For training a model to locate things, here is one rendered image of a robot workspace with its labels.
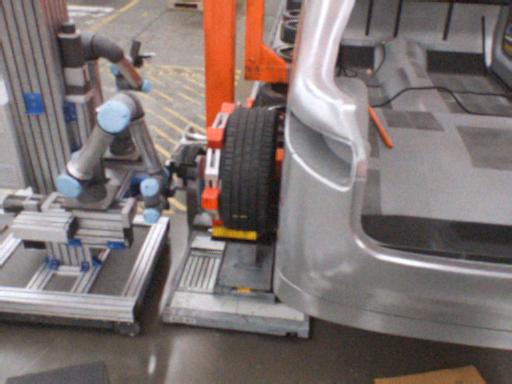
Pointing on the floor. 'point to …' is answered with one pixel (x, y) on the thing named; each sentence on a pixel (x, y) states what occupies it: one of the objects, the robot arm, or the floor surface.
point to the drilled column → (192, 206)
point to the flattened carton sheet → (438, 377)
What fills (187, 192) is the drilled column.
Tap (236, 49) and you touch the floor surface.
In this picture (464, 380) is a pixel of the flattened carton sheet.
